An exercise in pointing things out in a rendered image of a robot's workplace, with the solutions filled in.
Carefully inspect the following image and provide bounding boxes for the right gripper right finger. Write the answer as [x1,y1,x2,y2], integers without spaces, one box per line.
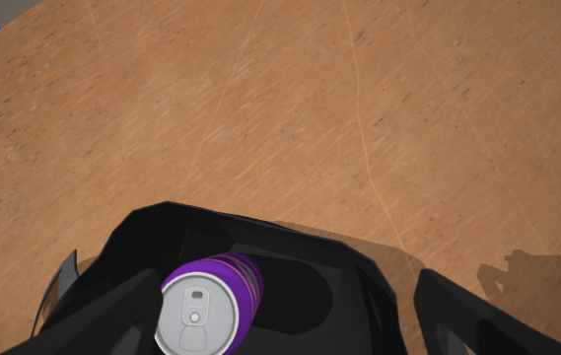
[413,268,561,355]

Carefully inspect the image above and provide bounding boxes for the purple drink can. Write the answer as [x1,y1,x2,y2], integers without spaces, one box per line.
[155,252,263,355]

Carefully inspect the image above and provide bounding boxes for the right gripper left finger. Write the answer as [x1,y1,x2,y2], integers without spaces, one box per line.
[0,268,164,355]

